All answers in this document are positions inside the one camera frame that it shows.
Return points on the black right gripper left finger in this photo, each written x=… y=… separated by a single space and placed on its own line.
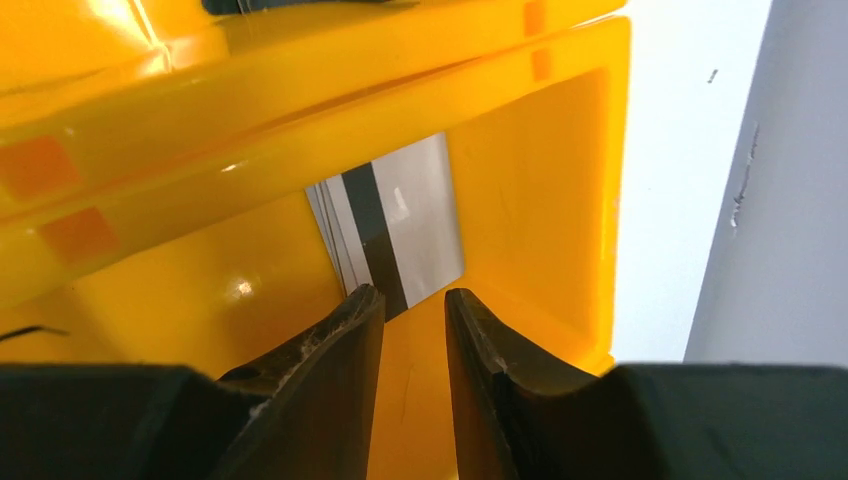
x=303 y=410

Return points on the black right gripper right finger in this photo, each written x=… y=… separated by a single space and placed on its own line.
x=519 y=412

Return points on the silver card middle bin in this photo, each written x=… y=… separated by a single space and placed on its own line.
x=392 y=223

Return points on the yellow three-compartment bin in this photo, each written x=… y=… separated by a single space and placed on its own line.
x=155 y=157

